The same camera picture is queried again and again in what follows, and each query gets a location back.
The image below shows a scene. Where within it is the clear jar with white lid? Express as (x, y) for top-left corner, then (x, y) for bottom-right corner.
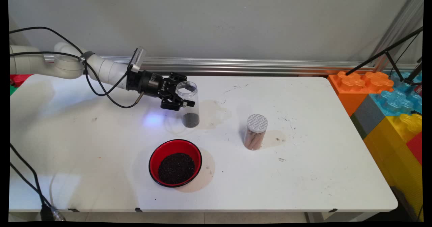
(243, 114), (269, 151)

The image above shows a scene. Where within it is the small red toy brick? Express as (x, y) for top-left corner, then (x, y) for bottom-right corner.
(10, 74), (34, 88)

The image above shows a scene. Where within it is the red bowl with black rim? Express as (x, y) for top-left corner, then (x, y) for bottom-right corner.
(149, 139), (203, 188)

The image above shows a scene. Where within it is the blue giant toy brick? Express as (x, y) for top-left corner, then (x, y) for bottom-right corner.
(370, 71), (423, 117)

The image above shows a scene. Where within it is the black cable with metal tip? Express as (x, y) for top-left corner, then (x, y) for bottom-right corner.
(9, 51), (144, 109)

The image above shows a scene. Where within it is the black cable with silver connector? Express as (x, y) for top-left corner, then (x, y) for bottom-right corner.
(9, 162), (67, 222)

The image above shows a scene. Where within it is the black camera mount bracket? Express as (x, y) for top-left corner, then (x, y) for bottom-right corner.
(126, 70), (139, 91)

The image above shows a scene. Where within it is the large heap of black seeds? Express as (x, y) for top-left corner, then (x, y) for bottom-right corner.
(158, 153), (196, 185)

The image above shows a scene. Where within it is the big red giant toy brick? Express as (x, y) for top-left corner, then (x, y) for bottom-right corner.
(406, 131), (423, 167)

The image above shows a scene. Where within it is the small portion of black seeds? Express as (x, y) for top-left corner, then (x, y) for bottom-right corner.
(182, 113), (200, 129)

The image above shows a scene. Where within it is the yellow giant toy brick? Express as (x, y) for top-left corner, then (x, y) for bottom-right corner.
(363, 113), (424, 221)

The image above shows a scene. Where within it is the clear plastic jar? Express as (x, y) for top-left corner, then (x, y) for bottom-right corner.
(175, 81), (200, 129)

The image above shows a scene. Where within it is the black tripod stand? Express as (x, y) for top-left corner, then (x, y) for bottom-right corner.
(344, 26), (424, 86)

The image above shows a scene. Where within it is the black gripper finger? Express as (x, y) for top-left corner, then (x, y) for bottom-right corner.
(160, 94), (196, 112)
(169, 72), (188, 90)

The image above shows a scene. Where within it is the grey giant toy brick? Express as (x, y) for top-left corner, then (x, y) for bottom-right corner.
(350, 94), (385, 140)

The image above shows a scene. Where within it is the long aluminium rail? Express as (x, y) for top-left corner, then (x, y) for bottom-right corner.
(44, 54), (419, 76)

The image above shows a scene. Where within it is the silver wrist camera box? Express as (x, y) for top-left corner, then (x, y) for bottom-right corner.
(127, 47), (147, 73)

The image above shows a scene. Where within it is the orange giant toy brick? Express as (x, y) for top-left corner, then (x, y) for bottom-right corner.
(327, 71), (395, 117)

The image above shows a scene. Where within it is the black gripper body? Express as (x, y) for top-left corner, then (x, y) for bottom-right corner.
(137, 70), (177, 101)

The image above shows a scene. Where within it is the black cable strap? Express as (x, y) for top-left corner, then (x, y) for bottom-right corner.
(80, 51), (96, 64)

